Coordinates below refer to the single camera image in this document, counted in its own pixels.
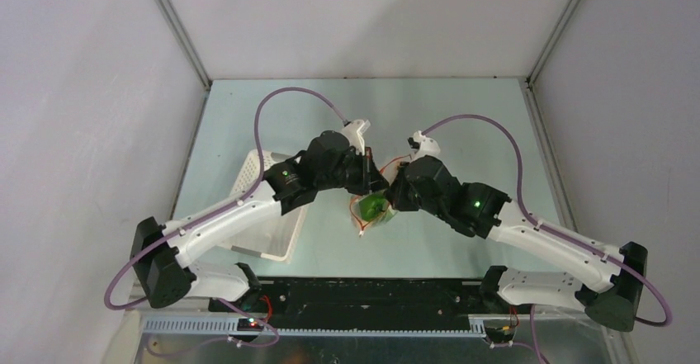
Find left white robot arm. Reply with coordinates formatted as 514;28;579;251
130;130;389;312

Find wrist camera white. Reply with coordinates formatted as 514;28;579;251
340;119;371;155
407;130;441;162

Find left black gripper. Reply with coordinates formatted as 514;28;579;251
316;147;389;197

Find green pepper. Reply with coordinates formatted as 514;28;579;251
358;193;391;222

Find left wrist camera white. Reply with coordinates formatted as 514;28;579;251
340;119;371;155

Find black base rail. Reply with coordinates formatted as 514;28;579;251
240;277;517;333

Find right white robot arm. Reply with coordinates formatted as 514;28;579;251
386;156;648;332

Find white perforated plastic basket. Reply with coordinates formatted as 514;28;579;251
219;149;309;262

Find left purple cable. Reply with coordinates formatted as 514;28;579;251
103;87;351;312

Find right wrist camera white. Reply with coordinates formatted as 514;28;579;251
407;130;441;162

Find clear zip top bag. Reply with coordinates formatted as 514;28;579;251
348;155;409;238

